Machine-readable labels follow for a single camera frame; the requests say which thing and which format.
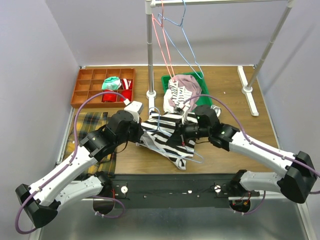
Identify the aluminium rail profile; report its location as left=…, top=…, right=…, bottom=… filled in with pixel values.
left=228, top=191, right=286, bottom=201

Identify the mauve pink garment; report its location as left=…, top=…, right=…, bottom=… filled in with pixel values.
left=167, top=73, right=202, bottom=113

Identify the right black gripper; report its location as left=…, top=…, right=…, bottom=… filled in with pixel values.
left=165, top=117, right=211, bottom=147

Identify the pink wire hanger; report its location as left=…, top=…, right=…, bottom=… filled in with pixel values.
left=150, top=0, right=180, bottom=83

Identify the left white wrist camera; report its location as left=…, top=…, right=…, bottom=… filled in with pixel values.
left=123, top=99, right=144, bottom=122

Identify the green white sock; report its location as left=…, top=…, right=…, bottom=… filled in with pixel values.
left=101, top=76, right=122, bottom=91

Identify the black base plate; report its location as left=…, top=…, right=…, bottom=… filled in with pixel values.
left=82, top=172, right=291, bottom=209

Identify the red folded cloth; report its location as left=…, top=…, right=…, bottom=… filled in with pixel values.
left=102, top=89, right=132, bottom=103

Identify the silver clothes rack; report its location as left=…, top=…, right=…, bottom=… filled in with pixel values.
left=144, top=0, right=296, bottom=116

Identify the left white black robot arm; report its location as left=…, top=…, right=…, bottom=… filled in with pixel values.
left=15, top=108, right=143, bottom=234

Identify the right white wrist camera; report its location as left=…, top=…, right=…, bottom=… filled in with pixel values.
left=174, top=104, right=189, bottom=116

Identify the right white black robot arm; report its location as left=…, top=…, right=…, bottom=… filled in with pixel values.
left=166, top=105, right=317, bottom=204

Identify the thin striped white shirt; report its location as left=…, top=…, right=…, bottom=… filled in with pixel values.
left=163, top=78, right=222, bottom=118

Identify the red white sock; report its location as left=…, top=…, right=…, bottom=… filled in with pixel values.
left=121, top=78, right=133, bottom=90

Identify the green plastic basket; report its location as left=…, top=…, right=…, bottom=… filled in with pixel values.
left=161, top=71, right=213, bottom=106

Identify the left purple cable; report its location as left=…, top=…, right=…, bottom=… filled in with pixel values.
left=14, top=90, right=131, bottom=235

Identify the yellow plaid shirt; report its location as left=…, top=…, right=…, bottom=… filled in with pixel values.
left=63, top=112, right=117, bottom=181

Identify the orange compartment tray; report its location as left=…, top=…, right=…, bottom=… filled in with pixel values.
left=70, top=68, right=136, bottom=109

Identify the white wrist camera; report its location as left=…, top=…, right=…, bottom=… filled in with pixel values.
left=174, top=104, right=189, bottom=116
left=123, top=99, right=144, bottom=122

